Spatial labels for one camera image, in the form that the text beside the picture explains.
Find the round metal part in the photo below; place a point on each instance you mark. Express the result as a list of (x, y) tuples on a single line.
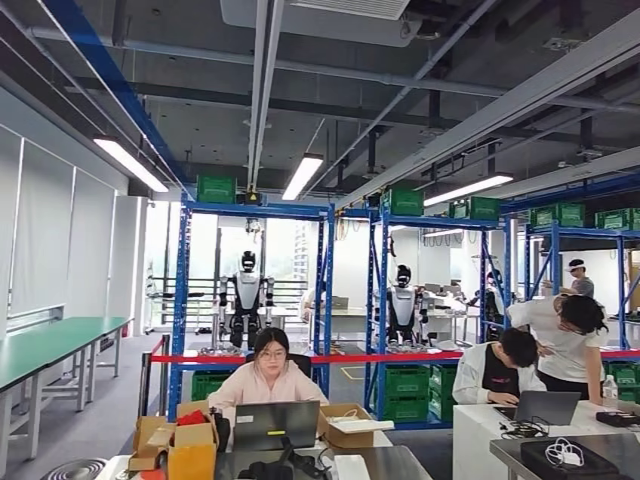
[(217, 350), (404, 346)]

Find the white curved part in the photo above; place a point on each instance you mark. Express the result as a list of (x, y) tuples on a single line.
[(447, 346)]

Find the green top workbench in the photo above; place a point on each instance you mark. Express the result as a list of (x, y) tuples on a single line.
[(40, 344)]

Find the dark window railing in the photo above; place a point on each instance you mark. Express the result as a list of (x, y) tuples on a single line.
[(292, 295)]

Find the long ceiling lamp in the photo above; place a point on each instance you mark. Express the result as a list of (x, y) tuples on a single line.
[(442, 233), (470, 189), (303, 177), (130, 164)]

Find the white table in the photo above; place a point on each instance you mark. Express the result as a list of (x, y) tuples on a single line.
[(345, 312)]

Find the white black humanoid robot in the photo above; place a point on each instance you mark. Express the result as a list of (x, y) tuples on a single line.
[(402, 308), (492, 308), (246, 291)]

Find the green plastic crate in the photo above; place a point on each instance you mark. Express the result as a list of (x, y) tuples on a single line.
[(216, 190), (544, 216), (630, 395), (625, 376), (407, 411), (460, 210), (404, 203), (441, 405), (442, 378), (484, 208), (570, 215), (207, 387), (612, 220), (407, 382), (635, 218)]

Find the red barrier belt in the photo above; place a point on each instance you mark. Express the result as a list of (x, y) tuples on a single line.
[(350, 358)]

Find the person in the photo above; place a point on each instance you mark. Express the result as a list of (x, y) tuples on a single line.
[(564, 351), (583, 286), (470, 378), (270, 384)]

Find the white ceiling air conditioner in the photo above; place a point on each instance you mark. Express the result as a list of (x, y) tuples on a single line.
[(310, 23)]

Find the black bag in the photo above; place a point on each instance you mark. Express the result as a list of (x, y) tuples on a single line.
[(221, 430)]

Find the white flat object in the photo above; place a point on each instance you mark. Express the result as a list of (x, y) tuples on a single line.
[(352, 469)]

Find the red cloth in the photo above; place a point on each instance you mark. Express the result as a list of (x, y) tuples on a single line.
[(192, 418)]

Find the open cardboard box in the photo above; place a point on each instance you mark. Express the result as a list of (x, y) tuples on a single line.
[(143, 444), (192, 457)]

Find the white desk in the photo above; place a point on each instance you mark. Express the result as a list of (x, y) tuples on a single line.
[(470, 444)]

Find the grey roller blind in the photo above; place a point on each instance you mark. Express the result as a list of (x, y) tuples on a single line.
[(45, 232), (92, 252), (10, 232)]

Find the blue steel overhead beam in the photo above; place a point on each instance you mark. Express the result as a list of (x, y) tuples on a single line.
[(100, 60)]

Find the clear water bottle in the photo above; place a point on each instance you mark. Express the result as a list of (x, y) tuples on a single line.
[(610, 394)]

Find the flat black device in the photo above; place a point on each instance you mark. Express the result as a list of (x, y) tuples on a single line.
[(617, 419)]

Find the black tray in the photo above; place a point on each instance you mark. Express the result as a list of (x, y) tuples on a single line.
[(600, 464)]

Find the yellow black rail trolley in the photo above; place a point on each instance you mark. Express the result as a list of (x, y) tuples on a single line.
[(253, 197)]

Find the grey ceiling rail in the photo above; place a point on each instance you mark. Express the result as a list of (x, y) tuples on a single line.
[(500, 106), (263, 79)]

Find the black barrier post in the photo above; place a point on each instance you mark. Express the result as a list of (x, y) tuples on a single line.
[(164, 378), (145, 391)]

